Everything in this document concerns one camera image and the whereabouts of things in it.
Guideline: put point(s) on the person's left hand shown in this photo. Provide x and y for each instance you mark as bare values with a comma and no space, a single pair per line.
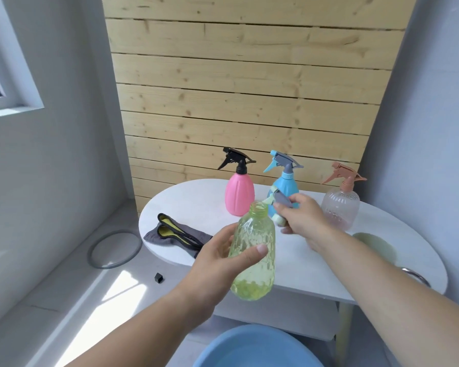
214,279

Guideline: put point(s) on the person's right hand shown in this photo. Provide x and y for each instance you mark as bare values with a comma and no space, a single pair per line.
308,221

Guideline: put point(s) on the green grey spray nozzle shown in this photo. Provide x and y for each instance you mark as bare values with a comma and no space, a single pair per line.
283,198

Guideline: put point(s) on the clear ribbed spray bottle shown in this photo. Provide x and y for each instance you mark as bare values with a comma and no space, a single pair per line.
340,210

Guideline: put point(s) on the blue spray bottle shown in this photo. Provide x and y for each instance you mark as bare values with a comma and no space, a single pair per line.
288,185

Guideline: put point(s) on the green clear spray bottle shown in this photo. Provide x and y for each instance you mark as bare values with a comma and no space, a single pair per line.
256,229

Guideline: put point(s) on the orange spray head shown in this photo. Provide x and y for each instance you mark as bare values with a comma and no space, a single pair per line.
346,175

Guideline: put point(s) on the blue grey spray nozzle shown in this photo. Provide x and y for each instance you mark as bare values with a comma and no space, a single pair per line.
285,160

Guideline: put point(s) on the pink spray bottle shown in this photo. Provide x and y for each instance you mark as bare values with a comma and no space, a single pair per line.
239,194

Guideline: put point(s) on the black spray nozzle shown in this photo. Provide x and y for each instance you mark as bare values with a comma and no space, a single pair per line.
239,158

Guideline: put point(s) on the person's right forearm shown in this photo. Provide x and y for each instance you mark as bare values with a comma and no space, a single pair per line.
398,301

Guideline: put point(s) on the person's left forearm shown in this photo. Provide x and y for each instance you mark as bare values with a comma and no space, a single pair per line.
137,340

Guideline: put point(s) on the grey cloth with black trim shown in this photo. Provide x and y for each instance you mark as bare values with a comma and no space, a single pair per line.
197,236

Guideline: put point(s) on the small black block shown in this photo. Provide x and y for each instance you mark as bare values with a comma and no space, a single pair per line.
159,278

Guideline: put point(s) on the white oval table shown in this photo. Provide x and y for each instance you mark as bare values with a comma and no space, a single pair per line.
199,202

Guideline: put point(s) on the blue plastic basin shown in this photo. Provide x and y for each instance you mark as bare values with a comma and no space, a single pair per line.
252,351

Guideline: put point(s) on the white window frame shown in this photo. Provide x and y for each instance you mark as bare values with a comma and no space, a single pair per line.
7,72

